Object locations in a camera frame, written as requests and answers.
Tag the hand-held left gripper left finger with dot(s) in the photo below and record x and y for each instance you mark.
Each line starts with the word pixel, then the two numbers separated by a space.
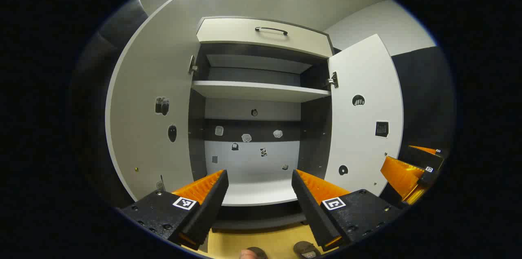
pixel 212 206

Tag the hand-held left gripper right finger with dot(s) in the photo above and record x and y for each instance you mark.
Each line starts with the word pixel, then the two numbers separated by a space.
pixel 310 206

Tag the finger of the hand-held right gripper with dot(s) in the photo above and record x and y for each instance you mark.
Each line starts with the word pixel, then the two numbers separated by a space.
pixel 422 157
pixel 401 177

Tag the brown fuzzy shoe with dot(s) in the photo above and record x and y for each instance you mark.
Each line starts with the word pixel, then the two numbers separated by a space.
pixel 260 251
pixel 306 249

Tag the white shoe cabinet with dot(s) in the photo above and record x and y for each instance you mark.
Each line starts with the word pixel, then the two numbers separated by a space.
pixel 253 161

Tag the metal door hinge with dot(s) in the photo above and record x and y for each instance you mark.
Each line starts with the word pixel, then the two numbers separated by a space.
pixel 161 184
pixel 333 80
pixel 191 65

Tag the white cabinet shelf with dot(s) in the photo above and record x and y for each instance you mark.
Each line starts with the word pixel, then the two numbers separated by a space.
pixel 261 91

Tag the white cabinet drawer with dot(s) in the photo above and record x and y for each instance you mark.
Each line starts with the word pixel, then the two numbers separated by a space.
pixel 244 34

